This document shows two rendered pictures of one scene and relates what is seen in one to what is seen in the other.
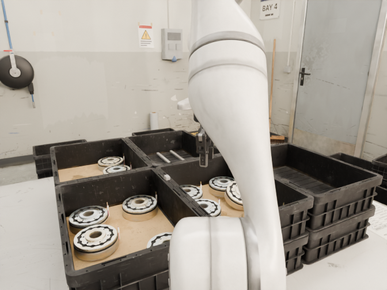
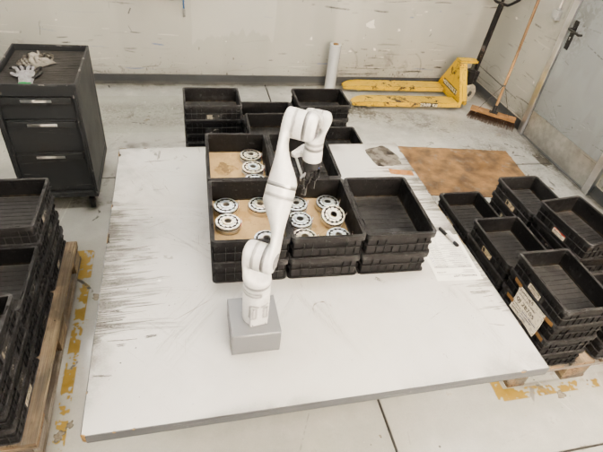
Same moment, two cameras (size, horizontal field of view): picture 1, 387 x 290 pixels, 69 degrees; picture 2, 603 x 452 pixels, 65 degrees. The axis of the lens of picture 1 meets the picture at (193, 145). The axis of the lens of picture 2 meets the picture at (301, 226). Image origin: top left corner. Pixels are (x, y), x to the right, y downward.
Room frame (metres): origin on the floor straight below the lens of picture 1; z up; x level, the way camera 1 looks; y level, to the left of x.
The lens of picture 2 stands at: (-0.79, -0.36, 2.12)
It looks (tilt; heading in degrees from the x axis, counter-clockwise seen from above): 40 degrees down; 12
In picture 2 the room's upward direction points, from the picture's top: 8 degrees clockwise
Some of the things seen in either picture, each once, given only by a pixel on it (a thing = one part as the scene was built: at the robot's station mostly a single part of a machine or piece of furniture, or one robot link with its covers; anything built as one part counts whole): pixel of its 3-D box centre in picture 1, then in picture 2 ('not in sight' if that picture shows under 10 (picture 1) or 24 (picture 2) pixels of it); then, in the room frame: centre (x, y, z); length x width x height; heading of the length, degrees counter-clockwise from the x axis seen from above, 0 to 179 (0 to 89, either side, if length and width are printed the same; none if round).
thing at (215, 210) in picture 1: (203, 208); (300, 219); (0.73, -0.03, 0.86); 0.10 x 0.10 x 0.01
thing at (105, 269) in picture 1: (125, 208); (247, 210); (0.62, 0.17, 0.92); 0.40 x 0.30 x 0.02; 28
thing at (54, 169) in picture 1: (97, 158); (239, 156); (0.98, 0.36, 0.92); 0.40 x 0.30 x 0.02; 28
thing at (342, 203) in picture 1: (297, 180); (384, 214); (0.90, -0.36, 0.87); 0.40 x 0.30 x 0.11; 28
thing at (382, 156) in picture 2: not in sight; (382, 154); (1.68, -0.26, 0.71); 0.22 x 0.19 x 0.01; 29
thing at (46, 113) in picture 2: not in sight; (58, 130); (1.44, 1.80, 0.45); 0.60 x 0.45 x 0.90; 29
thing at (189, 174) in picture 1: (224, 199); (318, 217); (0.76, -0.10, 0.87); 0.40 x 0.30 x 0.11; 28
